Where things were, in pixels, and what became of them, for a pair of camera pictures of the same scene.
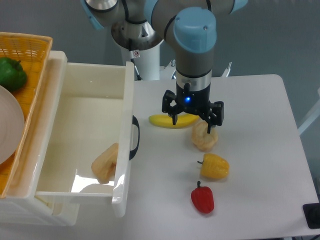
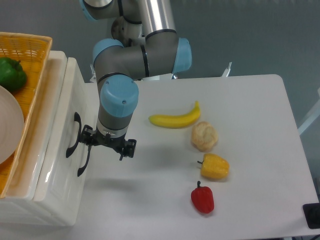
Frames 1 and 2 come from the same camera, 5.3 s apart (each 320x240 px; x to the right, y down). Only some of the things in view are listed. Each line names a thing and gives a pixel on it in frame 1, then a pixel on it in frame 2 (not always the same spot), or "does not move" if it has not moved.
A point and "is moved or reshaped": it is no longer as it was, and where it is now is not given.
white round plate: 12,124 does not move
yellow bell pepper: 213,167 does not move
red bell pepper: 202,198 does not move
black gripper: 194,99 -> 91,137
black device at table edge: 312,213 does not move
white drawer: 88,107 is moved or reshaped
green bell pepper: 13,76 does not move
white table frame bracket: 227,71 does not move
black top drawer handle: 133,152 -> 77,118
